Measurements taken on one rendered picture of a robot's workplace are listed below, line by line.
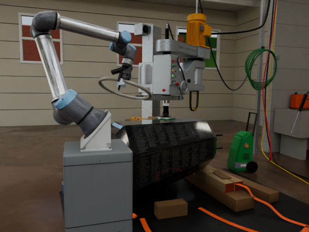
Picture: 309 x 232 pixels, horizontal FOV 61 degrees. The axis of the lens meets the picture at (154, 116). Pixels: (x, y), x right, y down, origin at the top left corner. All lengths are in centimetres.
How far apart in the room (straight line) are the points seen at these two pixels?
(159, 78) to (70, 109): 139
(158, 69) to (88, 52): 610
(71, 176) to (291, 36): 491
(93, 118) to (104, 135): 13
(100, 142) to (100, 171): 17
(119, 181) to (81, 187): 22
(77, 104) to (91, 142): 24
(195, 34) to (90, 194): 240
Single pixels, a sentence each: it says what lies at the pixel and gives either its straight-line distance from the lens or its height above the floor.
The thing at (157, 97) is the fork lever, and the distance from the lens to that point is 264.
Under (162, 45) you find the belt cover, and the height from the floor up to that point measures 165.
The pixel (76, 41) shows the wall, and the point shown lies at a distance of 880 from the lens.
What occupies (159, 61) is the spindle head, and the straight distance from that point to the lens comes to 281.
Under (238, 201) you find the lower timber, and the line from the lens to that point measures 284.
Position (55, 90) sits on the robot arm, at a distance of 185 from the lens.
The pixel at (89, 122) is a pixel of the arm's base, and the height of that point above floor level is 101.
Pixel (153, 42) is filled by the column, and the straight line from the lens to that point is 365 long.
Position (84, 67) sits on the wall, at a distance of 872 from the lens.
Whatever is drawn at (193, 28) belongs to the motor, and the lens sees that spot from 342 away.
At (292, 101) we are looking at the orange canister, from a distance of 557.
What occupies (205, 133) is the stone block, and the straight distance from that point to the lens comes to 298.
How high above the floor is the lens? 124
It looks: 6 degrees down
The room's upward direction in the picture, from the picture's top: 1 degrees clockwise
